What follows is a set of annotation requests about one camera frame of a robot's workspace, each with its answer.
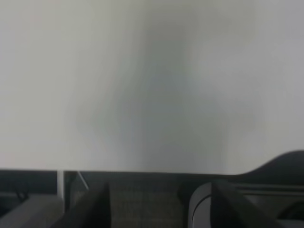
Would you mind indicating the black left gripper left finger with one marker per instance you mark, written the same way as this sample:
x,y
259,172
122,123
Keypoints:
x,y
92,211

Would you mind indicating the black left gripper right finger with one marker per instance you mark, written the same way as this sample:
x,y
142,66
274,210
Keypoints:
x,y
230,209

